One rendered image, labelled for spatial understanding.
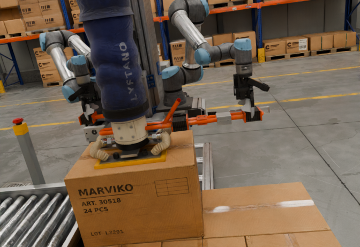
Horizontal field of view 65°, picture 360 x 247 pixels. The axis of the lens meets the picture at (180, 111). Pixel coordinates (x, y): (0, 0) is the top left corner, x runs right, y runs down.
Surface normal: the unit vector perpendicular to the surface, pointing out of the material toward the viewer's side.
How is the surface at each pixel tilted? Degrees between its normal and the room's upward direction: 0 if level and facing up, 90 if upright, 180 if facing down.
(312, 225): 0
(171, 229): 90
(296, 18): 90
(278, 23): 90
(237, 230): 0
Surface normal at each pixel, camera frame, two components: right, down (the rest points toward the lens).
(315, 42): -0.13, 0.33
